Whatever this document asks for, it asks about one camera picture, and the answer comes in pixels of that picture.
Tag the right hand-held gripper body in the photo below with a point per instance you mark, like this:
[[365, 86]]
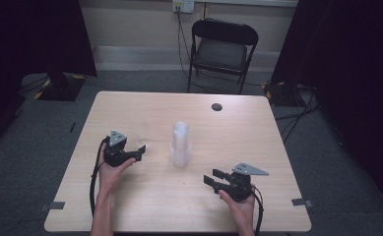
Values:
[[240, 188]]

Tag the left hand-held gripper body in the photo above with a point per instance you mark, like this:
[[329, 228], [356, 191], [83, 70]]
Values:
[[115, 155]]

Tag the stack of clear plastic cups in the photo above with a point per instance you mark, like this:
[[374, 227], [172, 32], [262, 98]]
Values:
[[180, 147]]

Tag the person's left hand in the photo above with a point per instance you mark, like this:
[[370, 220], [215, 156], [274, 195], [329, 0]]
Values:
[[110, 177]]

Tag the person's right hand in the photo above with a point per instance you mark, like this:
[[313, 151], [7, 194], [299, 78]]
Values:
[[243, 211]]

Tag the grey tape piece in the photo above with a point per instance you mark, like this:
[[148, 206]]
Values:
[[301, 202], [56, 206]]

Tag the black stand base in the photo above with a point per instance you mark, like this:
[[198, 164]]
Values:
[[282, 95], [61, 88]]

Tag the black folding chair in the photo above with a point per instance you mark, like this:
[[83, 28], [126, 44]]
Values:
[[222, 52]]

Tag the dark curtain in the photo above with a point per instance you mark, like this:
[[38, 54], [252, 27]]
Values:
[[25, 49], [353, 65]]

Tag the white wall socket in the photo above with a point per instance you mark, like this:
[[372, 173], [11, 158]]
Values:
[[183, 6]]

